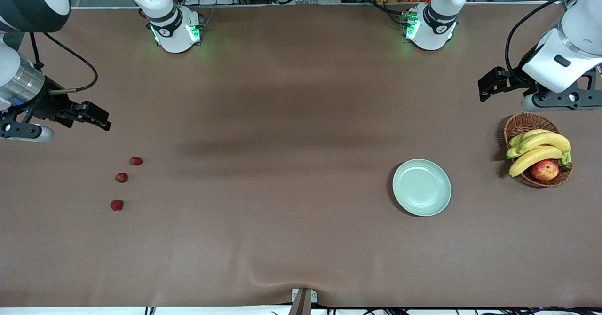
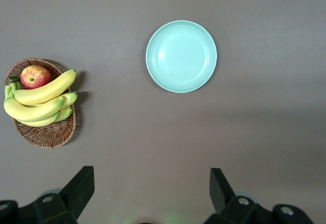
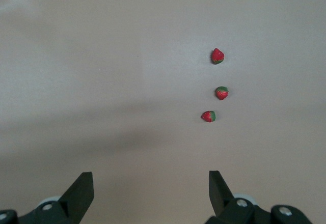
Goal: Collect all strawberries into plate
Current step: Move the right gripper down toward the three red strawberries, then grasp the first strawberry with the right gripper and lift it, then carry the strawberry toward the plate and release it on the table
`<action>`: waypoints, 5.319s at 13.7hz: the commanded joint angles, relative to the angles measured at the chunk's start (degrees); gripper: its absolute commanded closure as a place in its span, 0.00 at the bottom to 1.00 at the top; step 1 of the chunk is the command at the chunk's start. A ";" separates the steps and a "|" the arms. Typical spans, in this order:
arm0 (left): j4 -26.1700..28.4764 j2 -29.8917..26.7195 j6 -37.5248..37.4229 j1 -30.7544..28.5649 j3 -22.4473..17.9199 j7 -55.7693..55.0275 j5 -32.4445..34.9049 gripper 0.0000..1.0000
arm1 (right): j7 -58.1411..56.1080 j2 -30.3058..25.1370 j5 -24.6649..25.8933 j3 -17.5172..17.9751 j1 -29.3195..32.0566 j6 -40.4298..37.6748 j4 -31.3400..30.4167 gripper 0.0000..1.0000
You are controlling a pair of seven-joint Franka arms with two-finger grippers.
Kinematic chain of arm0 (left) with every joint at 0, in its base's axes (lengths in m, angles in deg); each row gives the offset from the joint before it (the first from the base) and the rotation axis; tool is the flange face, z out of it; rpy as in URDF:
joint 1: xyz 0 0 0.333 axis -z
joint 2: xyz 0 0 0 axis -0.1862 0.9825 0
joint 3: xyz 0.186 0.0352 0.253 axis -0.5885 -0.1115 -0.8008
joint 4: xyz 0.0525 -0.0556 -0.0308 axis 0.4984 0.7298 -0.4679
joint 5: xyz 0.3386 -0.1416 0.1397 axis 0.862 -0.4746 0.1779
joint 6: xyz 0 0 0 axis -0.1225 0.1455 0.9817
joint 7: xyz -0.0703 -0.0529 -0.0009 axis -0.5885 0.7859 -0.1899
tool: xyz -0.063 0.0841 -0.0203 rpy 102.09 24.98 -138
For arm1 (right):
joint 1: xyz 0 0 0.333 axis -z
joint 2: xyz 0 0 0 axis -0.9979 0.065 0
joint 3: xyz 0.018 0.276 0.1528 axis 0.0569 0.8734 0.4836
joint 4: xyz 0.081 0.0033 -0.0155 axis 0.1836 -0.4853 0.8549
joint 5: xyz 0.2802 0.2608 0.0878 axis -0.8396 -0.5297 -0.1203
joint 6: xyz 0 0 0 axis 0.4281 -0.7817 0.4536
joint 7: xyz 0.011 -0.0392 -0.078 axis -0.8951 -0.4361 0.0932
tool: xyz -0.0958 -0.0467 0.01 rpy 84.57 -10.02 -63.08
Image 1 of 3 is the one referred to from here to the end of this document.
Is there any pale green round plate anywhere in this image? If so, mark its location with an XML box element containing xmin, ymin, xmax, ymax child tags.
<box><xmin>392</xmin><ymin>158</ymin><xmax>452</xmax><ymax>217</ymax></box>

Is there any brown wicker basket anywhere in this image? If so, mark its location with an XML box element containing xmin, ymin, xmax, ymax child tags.
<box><xmin>503</xmin><ymin>112</ymin><xmax>573</xmax><ymax>188</ymax></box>

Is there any red yellow apple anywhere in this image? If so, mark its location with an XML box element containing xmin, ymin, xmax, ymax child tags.
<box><xmin>530</xmin><ymin>159</ymin><xmax>560</xmax><ymax>181</ymax></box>

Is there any brown table cover mat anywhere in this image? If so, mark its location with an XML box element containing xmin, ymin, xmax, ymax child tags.
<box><xmin>0</xmin><ymin>2</ymin><xmax>602</xmax><ymax>308</ymax></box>

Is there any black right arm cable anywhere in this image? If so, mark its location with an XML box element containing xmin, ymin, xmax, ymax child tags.
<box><xmin>28</xmin><ymin>32</ymin><xmax>99</xmax><ymax>95</ymax></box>

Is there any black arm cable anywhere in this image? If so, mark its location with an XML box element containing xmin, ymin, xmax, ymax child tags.
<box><xmin>28</xmin><ymin>32</ymin><xmax>99</xmax><ymax>95</ymax></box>
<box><xmin>505</xmin><ymin>0</ymin><xmax>581</xmax><ymax>90</ymax></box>

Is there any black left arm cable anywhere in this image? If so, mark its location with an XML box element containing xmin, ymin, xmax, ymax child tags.
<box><xmin>505</xmin><ymin>0</ymin><xmax>581</xmax><ymax>90</ymax></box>

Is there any grey metal table bracket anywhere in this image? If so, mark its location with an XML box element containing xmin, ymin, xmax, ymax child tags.
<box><xmin>292</xmin><ymin>288</ymin><xmax>318</xmax><ymax>315</ymax></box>

